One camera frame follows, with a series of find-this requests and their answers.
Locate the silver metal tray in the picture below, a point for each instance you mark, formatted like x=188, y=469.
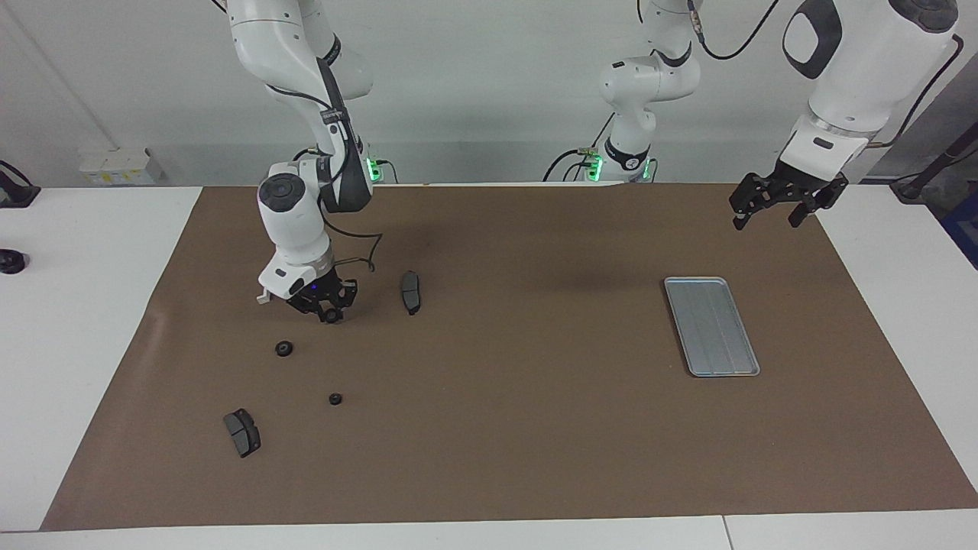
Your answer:
x=712, y=327

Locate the long grey brake pad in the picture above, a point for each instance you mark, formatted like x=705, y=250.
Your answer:
x=411, y=292

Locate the brown table mat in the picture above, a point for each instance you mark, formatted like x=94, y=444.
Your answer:
x=497, y=428

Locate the black metal stand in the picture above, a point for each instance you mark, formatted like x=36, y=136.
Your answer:
x=928, y=174

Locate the short grey brake pad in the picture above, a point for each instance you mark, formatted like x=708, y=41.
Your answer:
x=243, y=433

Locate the blue crate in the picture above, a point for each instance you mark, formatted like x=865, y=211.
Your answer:
x=964, y=229

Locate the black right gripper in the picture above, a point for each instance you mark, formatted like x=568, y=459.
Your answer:
x=327, y=292

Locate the black table clamp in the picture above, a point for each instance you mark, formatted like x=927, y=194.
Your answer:
x=15, y=195

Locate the small black round knob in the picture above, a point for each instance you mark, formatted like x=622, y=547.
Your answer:
x=11, y=261

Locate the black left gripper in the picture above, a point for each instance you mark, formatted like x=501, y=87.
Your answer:
x=810, y=183

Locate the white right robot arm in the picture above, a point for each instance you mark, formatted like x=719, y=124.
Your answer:
x=294, y=218

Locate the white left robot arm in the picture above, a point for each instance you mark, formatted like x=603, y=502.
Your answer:
x=871, y=69

